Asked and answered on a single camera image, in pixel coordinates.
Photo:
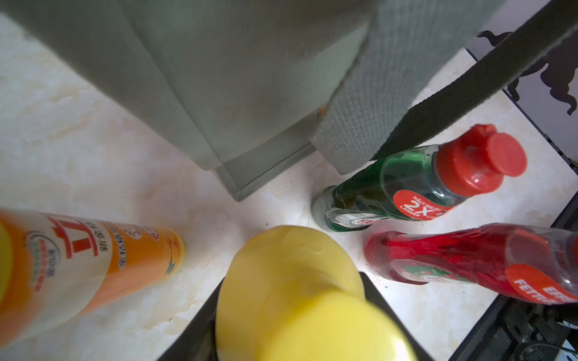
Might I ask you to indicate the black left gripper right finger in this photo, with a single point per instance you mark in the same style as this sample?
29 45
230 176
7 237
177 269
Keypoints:
373 295

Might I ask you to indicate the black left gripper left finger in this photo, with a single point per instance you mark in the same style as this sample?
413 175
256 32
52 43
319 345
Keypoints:
197 341

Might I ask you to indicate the orange bottle yellow cap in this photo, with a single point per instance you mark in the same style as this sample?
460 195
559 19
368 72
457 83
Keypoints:
56 267
293 293

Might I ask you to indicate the grey-green shopping bag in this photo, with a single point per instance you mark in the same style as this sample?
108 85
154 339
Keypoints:
244 87

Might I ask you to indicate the dark green bottle red cap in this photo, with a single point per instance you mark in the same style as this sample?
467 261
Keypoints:
422 184

